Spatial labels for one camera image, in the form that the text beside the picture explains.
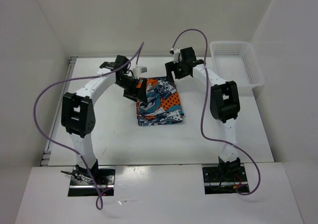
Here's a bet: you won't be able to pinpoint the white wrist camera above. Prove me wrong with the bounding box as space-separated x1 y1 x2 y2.
170 48 182 63
132 66 147 78

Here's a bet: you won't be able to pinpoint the white plastic basket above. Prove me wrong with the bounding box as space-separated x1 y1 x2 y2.
210 41 264 89

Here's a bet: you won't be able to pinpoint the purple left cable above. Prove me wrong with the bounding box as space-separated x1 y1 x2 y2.
33 41 145 210

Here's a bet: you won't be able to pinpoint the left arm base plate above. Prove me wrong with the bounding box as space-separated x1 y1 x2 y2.
61 166 115 197

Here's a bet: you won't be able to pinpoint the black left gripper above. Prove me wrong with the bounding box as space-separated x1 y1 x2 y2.
115 75 147 104

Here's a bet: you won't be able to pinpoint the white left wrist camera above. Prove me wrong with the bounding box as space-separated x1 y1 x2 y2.
132 66 147 78

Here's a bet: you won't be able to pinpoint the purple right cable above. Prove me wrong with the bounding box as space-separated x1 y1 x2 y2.
170 29 261 196

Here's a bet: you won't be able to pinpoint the purple cable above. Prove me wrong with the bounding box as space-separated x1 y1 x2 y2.
33 41 145 210
170 29 261 196

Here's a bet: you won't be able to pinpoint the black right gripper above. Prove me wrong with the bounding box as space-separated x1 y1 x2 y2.
165 58 189 82

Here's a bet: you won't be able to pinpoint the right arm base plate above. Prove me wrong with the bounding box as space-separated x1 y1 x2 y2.
202 164 249 195

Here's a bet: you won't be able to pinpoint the colourful patterned shorts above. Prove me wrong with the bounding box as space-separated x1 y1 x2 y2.
136 76 184 126

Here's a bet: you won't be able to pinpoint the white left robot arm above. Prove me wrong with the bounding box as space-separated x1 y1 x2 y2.
61 55 147 184

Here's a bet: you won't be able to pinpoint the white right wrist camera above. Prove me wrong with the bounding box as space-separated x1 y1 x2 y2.
170 48 182 63

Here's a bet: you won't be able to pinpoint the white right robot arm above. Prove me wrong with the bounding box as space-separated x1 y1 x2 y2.
165 47 240 181

